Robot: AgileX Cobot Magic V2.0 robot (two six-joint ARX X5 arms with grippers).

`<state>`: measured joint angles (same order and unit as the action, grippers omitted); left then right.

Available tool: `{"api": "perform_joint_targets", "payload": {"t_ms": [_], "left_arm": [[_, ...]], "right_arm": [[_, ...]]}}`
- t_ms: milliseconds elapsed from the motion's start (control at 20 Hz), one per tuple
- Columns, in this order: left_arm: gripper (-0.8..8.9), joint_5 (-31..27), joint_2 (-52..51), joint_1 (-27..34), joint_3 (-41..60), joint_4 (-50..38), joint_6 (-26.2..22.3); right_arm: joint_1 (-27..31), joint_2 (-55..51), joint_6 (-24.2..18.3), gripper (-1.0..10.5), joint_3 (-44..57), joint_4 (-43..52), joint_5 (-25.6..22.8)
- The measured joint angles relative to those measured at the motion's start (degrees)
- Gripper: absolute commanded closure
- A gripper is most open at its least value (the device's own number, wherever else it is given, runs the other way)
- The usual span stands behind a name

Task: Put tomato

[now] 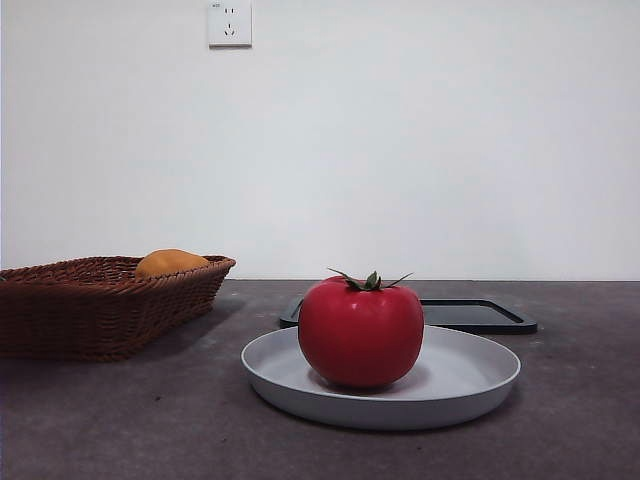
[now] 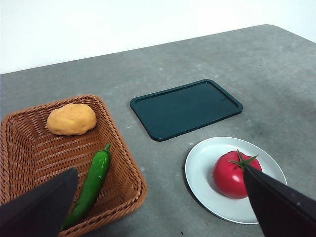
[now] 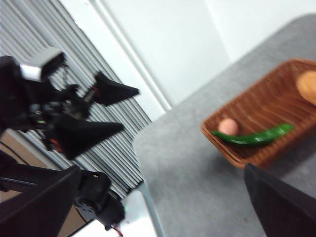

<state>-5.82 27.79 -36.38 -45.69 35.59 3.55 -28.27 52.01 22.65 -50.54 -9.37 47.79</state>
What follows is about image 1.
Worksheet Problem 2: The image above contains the red tomato with green stem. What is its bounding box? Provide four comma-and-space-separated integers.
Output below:
298, 268, 426, 390

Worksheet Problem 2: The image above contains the black rectangular tray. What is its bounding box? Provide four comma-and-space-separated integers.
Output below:
278, 297, 539, 336

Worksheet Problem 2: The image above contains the pale grey round plate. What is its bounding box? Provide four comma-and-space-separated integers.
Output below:
240, 323, 522, 432

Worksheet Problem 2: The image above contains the brown wicker basket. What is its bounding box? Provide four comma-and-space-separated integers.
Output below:
0, 255, 237, 363

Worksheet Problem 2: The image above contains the white wall socket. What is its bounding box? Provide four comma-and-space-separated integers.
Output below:
208, 0, 253, 50

